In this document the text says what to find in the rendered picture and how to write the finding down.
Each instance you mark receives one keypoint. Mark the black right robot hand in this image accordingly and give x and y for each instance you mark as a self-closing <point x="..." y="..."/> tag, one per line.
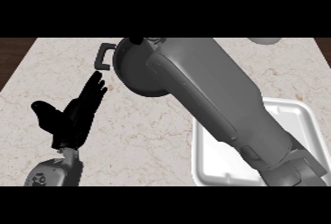
<point x="136" y="40"/>

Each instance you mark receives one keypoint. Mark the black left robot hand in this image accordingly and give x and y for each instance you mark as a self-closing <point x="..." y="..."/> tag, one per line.
<point x="73" y="116"/>

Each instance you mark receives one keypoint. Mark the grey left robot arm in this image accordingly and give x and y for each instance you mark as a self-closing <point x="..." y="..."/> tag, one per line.
<point x="54" y="173"/>

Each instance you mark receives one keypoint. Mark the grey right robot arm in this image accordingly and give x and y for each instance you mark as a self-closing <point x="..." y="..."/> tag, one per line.
<point x="224" y="102"/>

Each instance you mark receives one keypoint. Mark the dark grey pot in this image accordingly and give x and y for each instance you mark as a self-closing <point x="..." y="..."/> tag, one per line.
<point x="134" y="73"/>

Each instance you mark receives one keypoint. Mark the white tray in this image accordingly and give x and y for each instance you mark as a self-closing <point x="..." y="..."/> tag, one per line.
<point x="215" y="163"/>

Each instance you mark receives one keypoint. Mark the pale grey rounded object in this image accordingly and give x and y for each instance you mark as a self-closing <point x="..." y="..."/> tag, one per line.
<point x="265" y="40"/>

